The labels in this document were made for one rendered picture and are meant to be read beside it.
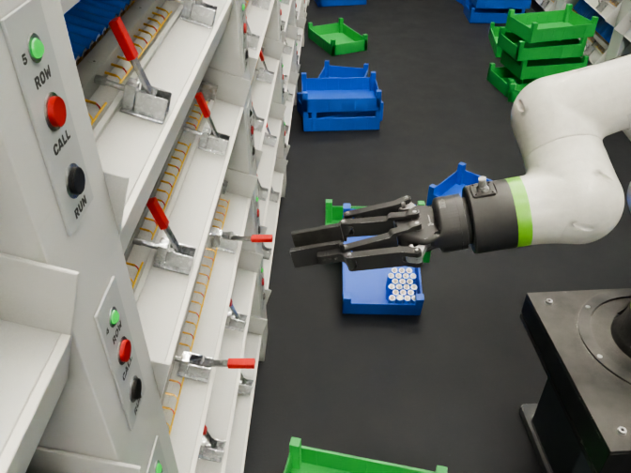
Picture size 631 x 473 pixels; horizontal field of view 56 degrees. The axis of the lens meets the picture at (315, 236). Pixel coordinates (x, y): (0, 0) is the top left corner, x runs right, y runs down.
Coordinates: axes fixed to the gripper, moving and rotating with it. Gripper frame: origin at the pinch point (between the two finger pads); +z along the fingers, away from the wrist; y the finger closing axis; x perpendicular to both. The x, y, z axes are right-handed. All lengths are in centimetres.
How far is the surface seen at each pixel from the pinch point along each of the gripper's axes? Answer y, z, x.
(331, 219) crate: -86, 9, 57
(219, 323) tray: 3.8, 16.3, 8.2
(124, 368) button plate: 36.3, 9.4, -19.9
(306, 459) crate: -3, 14, 55
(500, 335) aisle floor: -38, -31, 67
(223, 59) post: -29.5, 11.9, -18.0
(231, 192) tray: -29.2, 18.3, 6.9
